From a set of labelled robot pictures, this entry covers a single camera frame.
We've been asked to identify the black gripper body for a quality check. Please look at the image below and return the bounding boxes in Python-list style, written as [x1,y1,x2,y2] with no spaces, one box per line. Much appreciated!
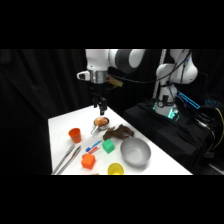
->
[90,82,109,102]

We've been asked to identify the brown toy deer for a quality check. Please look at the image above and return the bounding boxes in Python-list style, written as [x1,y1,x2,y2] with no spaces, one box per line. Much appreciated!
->
[102,124,135,141]

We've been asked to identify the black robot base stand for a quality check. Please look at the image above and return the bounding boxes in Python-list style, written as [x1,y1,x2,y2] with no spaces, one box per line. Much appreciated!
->
[123,99,224,176]

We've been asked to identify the grey metal bowl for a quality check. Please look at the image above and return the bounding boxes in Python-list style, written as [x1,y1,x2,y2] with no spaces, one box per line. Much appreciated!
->
[119,137,152,167]

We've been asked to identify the tan toy bread roll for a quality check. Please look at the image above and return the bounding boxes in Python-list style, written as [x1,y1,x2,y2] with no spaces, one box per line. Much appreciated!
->
[94,117,109,127]

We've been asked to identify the tan connector on wrist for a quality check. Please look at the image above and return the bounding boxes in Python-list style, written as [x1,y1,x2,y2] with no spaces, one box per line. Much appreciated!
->
[106,75,124,90]

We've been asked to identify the small metal measuring cup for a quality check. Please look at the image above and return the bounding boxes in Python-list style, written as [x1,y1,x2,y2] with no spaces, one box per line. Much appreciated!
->
[90,116,110,136]

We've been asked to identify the orange plastic cup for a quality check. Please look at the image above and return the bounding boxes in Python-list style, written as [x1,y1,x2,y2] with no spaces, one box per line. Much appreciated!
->
[68,127,83,144]

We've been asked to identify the blue marker pen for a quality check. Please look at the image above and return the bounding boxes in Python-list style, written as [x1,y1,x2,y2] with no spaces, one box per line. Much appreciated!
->
[85,139,102,153]

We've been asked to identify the green cube block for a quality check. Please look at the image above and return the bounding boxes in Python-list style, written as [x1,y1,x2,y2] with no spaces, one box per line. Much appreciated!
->
[101,139,116,154]

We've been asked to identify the red marker pen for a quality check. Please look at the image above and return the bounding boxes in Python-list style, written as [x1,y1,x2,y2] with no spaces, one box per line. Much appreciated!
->
[81,146,100,159]

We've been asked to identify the orange cube block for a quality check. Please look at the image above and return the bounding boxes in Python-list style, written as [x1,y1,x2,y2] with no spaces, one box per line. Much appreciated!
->
[80,153,97,170]

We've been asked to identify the black curtain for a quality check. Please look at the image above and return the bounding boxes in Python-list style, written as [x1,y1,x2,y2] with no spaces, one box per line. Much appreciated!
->
[0,49,224,176]

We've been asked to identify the metal kitchen tongs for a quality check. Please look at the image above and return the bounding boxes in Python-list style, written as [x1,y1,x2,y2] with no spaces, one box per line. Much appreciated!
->
[51,143,82,176]

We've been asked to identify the yellow plastic cup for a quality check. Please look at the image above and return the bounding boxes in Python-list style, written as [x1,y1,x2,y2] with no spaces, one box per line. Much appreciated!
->
[107,162,125,176]

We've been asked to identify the small green base light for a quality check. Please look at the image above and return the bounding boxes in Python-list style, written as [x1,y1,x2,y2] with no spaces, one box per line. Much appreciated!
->
[168,108,181,122]

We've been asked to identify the blue lit strip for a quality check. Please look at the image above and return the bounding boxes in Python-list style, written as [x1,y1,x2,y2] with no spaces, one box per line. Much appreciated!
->
[176,91,202,110]

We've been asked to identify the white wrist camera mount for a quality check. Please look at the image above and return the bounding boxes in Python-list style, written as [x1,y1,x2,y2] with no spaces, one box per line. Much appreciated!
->
[76,70,91,81]

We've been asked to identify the yellow cable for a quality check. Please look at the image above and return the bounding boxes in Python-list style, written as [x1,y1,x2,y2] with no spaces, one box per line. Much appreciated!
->
[212,107,224,148]

